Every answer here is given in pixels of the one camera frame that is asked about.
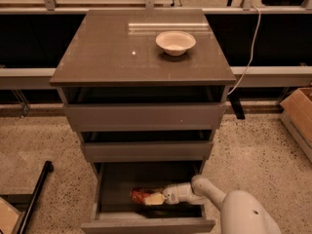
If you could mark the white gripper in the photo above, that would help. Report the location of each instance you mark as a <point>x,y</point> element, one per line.
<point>172,193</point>

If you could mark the red coke can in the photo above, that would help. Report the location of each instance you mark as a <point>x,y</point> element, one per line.
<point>138,194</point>

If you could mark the grey open bottom drawer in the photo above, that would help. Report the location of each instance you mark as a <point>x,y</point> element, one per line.
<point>115,213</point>

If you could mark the cardboard box right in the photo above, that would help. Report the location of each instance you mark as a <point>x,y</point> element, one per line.
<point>297,117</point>

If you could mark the grey top drawer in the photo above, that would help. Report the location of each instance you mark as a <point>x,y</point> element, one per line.
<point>143,117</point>

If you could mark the black metal pole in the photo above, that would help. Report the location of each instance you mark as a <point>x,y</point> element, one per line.
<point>47,168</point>

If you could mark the cardboard box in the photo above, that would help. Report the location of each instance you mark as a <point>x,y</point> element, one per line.
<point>297,117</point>
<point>9,217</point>

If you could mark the grey middle drawer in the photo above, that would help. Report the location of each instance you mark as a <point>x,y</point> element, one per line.
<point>146,151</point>

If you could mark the cardboard box bottom left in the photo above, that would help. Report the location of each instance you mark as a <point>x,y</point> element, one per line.
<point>9,217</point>

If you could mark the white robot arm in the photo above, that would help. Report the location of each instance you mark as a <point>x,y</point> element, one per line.
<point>240,212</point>

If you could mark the white paper bowl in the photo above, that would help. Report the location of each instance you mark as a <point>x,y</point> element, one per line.
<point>175,43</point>

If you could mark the black bracket leg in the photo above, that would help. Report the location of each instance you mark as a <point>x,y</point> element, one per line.
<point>237,106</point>

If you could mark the grey drawer cabinet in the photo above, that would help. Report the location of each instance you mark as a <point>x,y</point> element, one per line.
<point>114,59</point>

